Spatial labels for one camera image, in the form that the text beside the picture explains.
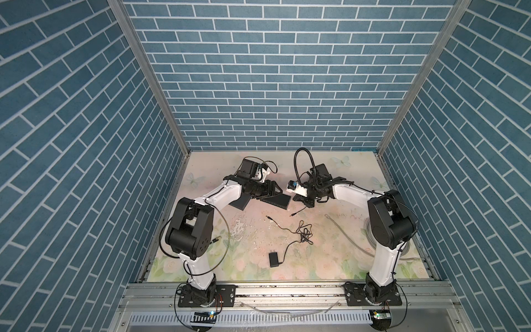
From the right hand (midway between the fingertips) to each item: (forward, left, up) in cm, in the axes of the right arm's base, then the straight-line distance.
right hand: (294, 194), depth 95 cm
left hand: (-3, +8, +6) cm, 10 cm away
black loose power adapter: (-29, +7, -5) cm, 30 cm away
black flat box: (-3, +25, -5) cm, 26 cm away
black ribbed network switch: (-2, +6, -3) cm, 7 cm away
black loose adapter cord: (-15, -5, -5) cm, 17 cm away
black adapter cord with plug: (-8, +1, -5) cm, 10 cm away
